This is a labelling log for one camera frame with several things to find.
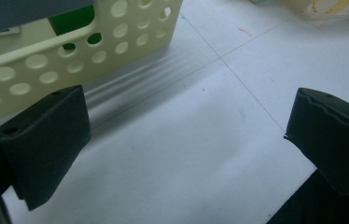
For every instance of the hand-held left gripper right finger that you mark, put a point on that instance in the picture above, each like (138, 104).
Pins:
(331, 140)

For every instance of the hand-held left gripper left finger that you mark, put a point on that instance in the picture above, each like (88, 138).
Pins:
(45, 140)

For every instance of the orange slice print cloth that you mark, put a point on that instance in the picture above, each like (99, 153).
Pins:
(334, 7)

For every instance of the green packet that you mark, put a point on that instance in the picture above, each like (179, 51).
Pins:
(73, 20)

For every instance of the pale yellow perforated plastic basket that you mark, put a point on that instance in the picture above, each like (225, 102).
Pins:
(104, 22)

